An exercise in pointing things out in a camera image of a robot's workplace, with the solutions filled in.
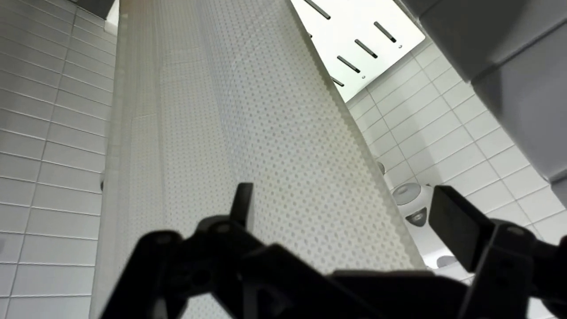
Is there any white slotted shower seat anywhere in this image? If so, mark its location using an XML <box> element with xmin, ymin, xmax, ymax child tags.
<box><xmin>289</xmin><ymin>0</ymin><xmax>427</xmax><ymax>103</ymax></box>

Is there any white dotted shower curtain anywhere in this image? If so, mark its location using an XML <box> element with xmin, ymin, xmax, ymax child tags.
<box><xmin>87</xmin><ymin>0</ymin><xmax>429</xmax><ymax>319</ymax></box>

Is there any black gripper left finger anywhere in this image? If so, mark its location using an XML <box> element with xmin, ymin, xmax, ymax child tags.
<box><xmin>97</xmin><ymin>181</ymin><xmax>368</xmax><ymax>319</ymax></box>

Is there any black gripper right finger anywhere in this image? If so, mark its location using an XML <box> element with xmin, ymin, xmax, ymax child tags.
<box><xmin>427</xmin><ymin>184</ymin><xmax>567</xmax><ymax>319</ymax></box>

